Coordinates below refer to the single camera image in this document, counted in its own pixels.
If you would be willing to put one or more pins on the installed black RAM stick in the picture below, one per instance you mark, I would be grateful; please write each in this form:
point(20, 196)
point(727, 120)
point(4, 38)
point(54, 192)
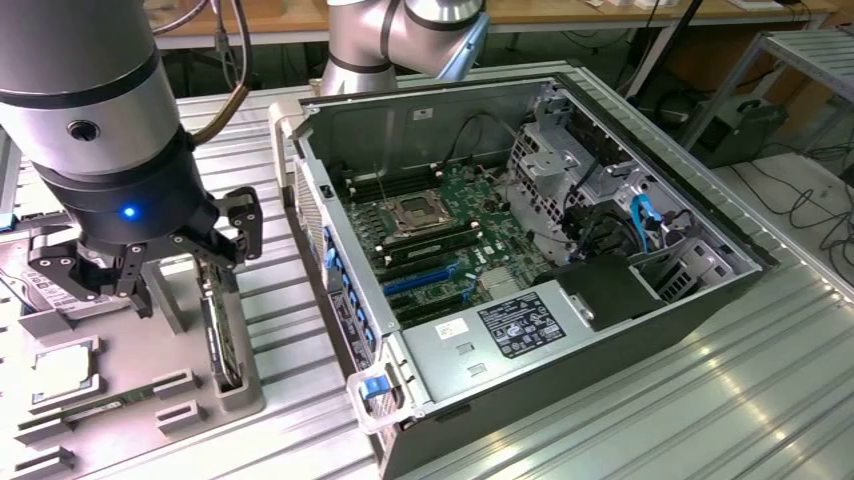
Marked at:
point(427, 247)

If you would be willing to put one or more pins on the open PC case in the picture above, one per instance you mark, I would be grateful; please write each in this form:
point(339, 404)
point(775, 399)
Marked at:
point(533, 350)

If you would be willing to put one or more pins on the metal disk bay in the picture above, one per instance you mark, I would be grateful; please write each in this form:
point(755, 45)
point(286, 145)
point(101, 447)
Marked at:
point(687, 270)

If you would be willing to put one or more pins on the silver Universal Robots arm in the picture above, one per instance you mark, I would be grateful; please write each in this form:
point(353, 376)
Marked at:
point(80, 75)

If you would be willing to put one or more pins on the blue case latch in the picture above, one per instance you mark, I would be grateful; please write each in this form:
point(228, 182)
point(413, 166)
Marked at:
point(373, 389)

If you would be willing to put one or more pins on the CPU chip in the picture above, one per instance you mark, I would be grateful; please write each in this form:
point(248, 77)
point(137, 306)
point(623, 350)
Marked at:
point(61, 372)

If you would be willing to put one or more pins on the silver drive cage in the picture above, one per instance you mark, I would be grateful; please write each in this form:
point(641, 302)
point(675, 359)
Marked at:
point(543, 185)

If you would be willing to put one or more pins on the small silver heatsink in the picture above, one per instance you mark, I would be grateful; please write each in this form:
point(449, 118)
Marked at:
point(501, 280)

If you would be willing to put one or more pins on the blue expansion slot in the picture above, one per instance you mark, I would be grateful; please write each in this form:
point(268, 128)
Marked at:
point(419, 281)

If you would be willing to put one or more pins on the hard disk with label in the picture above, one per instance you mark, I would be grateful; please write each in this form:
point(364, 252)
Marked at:
point(60, 295)

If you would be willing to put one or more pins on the CPU socket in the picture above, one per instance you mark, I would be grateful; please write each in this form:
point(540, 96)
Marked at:
point(416, 212)

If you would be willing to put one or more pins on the black plastic shroud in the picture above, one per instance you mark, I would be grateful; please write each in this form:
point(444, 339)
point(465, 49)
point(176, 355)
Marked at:
point(607, 292)

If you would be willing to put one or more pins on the black equipment box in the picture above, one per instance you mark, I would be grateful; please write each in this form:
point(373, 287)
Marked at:
point(740, 132)

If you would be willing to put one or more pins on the green motherboard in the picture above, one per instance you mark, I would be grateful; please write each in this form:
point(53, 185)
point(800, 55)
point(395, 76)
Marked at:
point(467, 215)

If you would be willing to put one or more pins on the grey parts rack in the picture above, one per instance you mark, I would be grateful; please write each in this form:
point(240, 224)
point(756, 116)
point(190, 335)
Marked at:
point(120, 400)

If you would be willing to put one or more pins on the grey power supply unit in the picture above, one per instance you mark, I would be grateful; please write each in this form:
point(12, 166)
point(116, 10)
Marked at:
point(480, 350)

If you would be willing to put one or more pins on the metal slat shelf frame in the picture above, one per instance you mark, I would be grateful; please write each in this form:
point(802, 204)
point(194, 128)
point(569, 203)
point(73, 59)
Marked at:
point(807, 55)

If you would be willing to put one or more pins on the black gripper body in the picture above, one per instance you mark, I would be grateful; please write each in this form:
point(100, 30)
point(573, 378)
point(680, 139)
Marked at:
point(126, 205)

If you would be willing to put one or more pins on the wooden desk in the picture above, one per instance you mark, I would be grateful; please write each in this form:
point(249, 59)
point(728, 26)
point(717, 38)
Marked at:
point(600, 15)

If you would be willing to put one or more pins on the empty black RAM slot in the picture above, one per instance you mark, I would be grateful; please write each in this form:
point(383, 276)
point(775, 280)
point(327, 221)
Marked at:
point(393, 182)

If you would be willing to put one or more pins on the green RAM stick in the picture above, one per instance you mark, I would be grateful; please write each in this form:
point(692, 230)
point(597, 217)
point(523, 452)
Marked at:
point(93, 405)

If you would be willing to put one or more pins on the black expansion slot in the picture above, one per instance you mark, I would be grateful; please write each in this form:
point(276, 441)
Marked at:
point(429, 305)

